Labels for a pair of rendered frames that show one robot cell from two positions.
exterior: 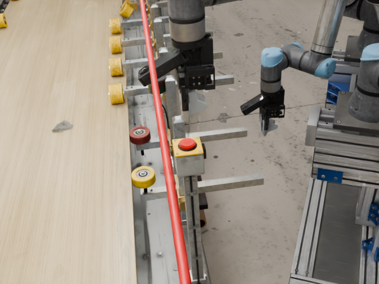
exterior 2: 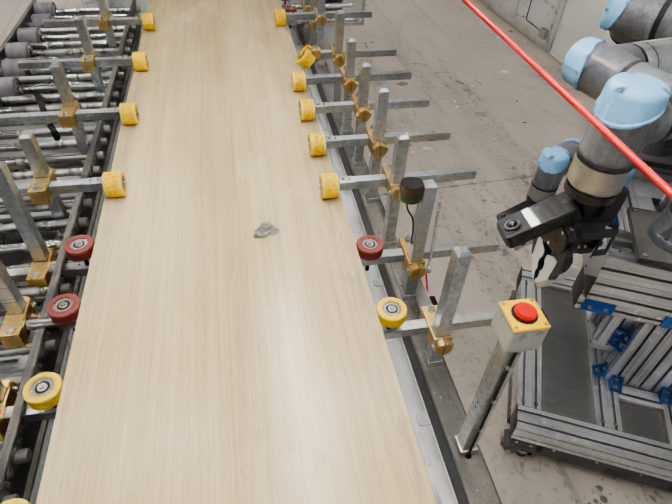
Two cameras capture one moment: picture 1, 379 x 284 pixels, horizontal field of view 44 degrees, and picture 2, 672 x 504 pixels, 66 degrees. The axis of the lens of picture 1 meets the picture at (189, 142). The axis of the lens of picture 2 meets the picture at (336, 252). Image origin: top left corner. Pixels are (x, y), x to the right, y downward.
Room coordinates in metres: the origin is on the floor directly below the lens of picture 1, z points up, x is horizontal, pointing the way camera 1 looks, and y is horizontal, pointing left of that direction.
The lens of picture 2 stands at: (0.37, 0.42, 1.93)
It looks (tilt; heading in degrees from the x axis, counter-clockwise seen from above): 44 degrees down; 353
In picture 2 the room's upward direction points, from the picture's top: 3 degrees clockwise
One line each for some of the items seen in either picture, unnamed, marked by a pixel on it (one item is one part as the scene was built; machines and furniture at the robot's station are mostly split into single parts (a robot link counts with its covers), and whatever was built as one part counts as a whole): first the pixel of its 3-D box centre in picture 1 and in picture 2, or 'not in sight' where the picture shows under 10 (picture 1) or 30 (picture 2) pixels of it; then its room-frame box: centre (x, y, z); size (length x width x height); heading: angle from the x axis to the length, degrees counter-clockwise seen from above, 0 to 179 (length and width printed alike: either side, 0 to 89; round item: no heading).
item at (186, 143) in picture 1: (187, 145); (525, 312); (0.93, 0.01, 1.22); 0.04 x 0.04 x 0.02
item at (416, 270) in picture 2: (174, 142); (410, 257); (1.46, 0.06, 0.85); 0.13 x 0.06 x 0.05; 5
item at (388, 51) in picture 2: (167, 3); (357, 53); (2.73, 0.07, 0.95); 0.36 x 0.03 x 0.03; 95
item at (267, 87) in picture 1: (270, 83); (541, 190); (1.51, -0.31, 1.05); 0.08 x 0.08 x 0.05
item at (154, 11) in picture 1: (158, 50); (361, 121); (2.18, 0.12, 0.90); 0.03 x 0.03 x 0.48; 5
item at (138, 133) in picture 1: (141, 142); (368, 256); (1.46, 0.19, 0.85); 0.08 x 0.08 x 0.11
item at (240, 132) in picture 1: (192, 138); (430, 252); (1.48, -0.01, 0.84); 0.43 x 0.03 x 0.04; 95
